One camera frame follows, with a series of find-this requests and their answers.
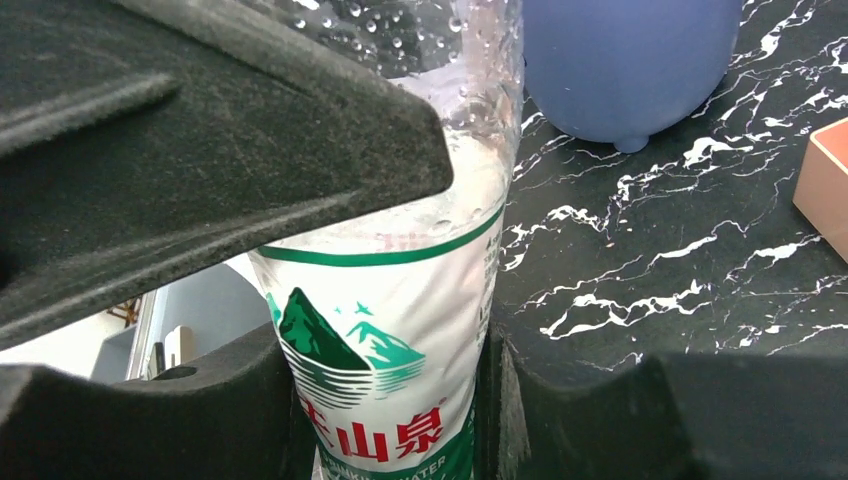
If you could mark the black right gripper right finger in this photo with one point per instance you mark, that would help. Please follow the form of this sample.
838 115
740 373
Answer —
672 416

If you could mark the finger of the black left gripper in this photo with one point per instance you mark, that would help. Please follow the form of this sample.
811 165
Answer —
142 141

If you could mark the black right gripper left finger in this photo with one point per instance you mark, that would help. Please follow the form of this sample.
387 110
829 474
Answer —
230 414

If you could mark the clear bottle green cap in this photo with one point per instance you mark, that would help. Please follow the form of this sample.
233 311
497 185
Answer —
382 318

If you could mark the peach plastic desk organizer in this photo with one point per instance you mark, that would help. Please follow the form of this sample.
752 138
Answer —
821 191

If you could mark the blue plastic bin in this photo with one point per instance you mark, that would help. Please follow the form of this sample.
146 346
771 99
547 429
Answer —
619 72

